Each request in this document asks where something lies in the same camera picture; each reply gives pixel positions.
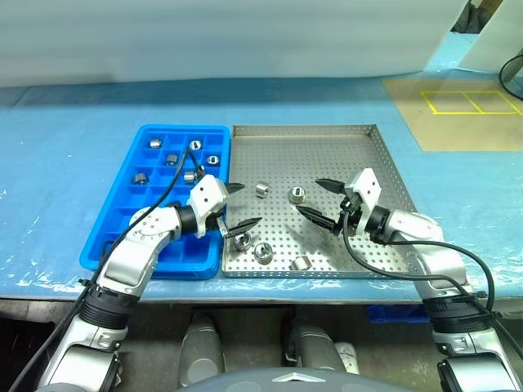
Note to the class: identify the perforated metal tray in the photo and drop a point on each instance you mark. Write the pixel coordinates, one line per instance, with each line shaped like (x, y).
(310, 159)

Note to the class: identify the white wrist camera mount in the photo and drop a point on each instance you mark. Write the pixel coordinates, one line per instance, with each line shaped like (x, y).
(206, 194)
(367, 188)

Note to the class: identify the blue compartment tray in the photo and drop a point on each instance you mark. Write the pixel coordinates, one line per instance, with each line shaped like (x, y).
(122, 196)

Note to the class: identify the grey robot chest with emblem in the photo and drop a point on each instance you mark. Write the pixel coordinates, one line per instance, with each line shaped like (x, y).
(286, 379)

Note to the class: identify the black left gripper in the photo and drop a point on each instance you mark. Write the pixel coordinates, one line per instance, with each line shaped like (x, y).
(213, 220)

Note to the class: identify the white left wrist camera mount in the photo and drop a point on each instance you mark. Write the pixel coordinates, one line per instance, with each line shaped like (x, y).
(206, 194)

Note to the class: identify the brown table mat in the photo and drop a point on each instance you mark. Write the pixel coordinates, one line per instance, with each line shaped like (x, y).
(461, 134)

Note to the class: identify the white perforated foot cover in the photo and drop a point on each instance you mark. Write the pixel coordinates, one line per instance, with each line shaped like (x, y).
(347, 356)

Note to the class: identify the blue bin under table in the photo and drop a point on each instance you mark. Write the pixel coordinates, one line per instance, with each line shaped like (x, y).
(396, 314)

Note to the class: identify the white upright panel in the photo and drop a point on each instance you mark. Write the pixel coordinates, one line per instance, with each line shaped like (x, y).
(490, 45)

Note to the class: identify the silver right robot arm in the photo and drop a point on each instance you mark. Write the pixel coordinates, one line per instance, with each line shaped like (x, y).
(433, 253)

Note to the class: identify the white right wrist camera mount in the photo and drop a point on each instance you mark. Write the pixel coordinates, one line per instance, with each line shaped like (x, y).
(367, 188)

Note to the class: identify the grey rounded leg cover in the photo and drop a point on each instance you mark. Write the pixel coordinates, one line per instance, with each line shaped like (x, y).
(312, 347)
(202, 351)

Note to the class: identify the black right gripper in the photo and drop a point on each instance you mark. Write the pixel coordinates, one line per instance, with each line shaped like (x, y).
(352, 210)

